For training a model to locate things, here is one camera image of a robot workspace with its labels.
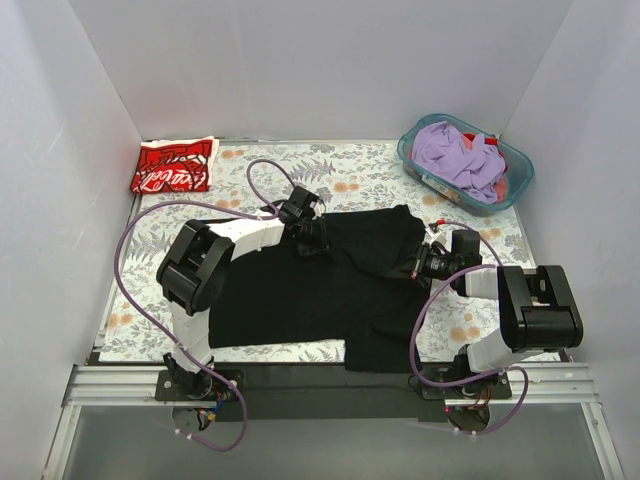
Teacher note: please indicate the red garment in basket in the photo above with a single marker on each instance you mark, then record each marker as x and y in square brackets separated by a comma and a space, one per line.
[488, 169]

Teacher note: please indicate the folded red Coca-Cola shirt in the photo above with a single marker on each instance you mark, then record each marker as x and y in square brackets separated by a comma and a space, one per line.
[174, 166]

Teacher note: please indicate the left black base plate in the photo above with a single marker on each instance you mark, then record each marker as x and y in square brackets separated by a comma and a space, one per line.
[189, 387]

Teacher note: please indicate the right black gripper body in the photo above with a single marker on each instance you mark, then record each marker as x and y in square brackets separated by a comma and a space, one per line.
[420, 263]

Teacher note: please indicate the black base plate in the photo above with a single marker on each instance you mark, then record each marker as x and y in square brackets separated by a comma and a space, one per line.
[495, 387]
[189, 387]

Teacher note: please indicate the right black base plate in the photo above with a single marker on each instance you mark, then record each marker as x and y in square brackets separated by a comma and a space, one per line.
[495, 387]

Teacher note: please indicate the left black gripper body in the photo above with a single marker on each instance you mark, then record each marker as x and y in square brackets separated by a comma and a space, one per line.
[310, 236]

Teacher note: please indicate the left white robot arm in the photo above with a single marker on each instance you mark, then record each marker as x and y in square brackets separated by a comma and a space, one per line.
[194, 270]

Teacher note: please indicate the black t-shirt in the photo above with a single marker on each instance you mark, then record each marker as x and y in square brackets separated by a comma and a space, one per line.
[275, 296]

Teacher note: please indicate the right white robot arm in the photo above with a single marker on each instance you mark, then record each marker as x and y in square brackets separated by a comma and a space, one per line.
[537, 309]

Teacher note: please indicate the lilac t-shirt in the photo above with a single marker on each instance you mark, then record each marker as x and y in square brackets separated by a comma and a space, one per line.
[438, 149]

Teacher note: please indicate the aluminium mounting rail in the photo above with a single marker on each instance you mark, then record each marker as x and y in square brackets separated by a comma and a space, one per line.
[549, 383]

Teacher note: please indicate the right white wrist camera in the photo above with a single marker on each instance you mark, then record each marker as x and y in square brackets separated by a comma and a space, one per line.
[434, 233]

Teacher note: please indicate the teal plastic basket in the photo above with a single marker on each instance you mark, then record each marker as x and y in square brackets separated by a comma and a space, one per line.
[519, 175]

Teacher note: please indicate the floral table mat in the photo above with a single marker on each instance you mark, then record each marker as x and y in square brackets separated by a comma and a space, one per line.
[348, 177]

